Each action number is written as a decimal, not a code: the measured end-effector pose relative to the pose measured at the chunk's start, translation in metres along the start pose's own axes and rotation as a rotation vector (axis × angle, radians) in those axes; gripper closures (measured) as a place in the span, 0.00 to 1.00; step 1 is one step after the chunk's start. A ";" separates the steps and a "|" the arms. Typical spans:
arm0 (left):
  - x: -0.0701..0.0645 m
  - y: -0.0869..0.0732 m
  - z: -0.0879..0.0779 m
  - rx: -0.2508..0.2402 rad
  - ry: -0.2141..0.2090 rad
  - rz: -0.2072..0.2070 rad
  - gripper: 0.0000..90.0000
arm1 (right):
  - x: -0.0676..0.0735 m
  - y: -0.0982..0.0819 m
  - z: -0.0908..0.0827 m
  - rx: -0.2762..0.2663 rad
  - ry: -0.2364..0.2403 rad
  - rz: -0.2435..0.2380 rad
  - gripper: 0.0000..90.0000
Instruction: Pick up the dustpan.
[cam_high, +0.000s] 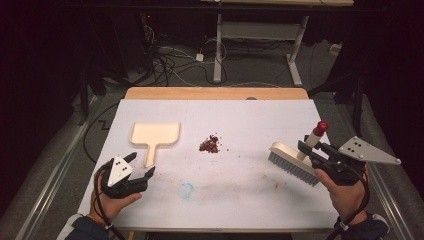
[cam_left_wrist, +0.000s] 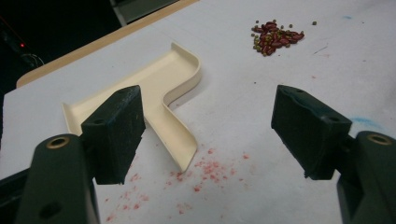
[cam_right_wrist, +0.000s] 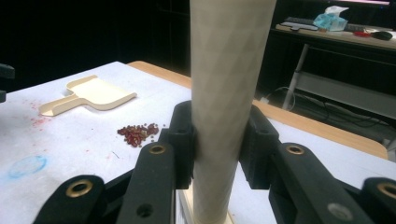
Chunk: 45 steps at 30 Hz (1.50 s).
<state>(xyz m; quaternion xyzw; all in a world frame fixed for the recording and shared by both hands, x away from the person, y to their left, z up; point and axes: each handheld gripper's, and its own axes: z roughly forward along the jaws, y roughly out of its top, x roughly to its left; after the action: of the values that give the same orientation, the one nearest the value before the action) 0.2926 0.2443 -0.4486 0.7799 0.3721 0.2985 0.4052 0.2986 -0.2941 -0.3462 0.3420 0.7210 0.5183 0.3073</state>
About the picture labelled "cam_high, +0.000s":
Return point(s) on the person's right hand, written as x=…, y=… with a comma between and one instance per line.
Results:
x=346, y=200

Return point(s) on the white table mat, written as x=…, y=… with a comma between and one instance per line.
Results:
x=233, y=116

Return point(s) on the white metal desk frame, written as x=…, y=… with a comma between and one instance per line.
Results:
x=260, y=30

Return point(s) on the wooden table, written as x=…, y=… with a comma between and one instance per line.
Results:
x=213, y=93

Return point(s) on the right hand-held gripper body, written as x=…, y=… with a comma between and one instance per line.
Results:
x=363, y=151

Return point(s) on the aluminium floor rail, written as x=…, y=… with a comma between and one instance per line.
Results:
x=50, y=186
x=390, y=203

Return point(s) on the black metal stand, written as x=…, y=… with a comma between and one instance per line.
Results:
x=358, y=100

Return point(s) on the white power adapter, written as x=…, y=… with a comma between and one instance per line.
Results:
x=199, y=57

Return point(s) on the cream plastic dustpan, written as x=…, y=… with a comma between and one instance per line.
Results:
x=155, y=133

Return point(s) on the pile of red beans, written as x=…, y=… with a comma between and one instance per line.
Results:
x=210, y=146

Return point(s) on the person's left hand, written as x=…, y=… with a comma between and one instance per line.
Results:
x=111, y=206

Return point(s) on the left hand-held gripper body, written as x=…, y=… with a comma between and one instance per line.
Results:
x=118, y=171

